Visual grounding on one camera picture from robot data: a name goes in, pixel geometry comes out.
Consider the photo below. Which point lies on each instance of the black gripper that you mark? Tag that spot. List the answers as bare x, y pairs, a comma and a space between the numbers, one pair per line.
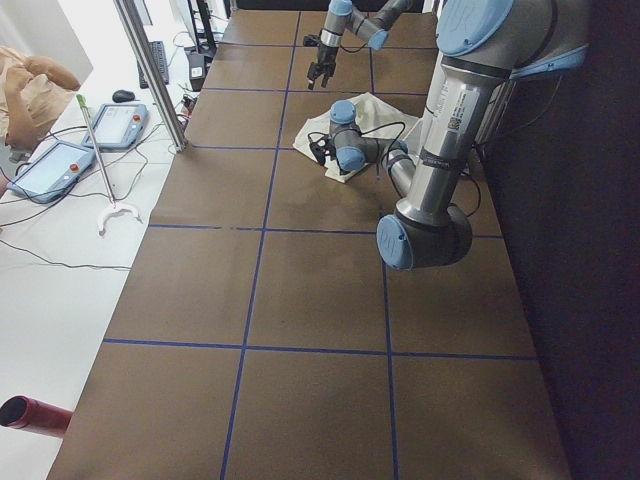
326, 54

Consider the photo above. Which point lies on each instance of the cream long-sleeve cat shirt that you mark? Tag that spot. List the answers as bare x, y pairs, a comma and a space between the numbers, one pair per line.
371, 112

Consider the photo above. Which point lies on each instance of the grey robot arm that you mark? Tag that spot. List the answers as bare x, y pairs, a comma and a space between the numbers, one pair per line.
481, 45
342, 16

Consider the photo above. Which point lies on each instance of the black keyboard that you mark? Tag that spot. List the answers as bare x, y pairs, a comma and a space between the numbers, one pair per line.
159, 56

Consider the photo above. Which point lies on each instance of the black computer mouse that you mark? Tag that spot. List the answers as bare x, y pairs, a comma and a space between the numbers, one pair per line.
122, 96

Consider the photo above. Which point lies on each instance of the far blue teach pendant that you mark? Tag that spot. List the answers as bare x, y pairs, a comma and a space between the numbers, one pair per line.
118, 126

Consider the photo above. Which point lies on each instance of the blue teach pendant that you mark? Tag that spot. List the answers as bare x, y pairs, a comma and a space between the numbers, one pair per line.
118, 126
54, 173

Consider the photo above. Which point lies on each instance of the near blue teach pendant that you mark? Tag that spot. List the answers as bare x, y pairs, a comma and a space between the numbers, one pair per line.
54, 173

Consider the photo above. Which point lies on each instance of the person in beige shirt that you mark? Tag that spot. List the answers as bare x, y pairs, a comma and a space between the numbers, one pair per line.
35, 91

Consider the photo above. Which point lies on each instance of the red cylinder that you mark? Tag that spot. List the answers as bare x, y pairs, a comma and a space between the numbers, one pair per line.
34, 416

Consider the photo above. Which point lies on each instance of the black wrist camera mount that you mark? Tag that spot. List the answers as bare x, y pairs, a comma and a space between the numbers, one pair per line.
321, 146
311, 40

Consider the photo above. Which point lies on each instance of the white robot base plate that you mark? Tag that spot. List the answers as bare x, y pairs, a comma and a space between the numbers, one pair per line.
418, 127

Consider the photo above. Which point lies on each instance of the grey aluminium frame post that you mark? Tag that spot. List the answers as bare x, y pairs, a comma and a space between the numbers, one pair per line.
139, 42

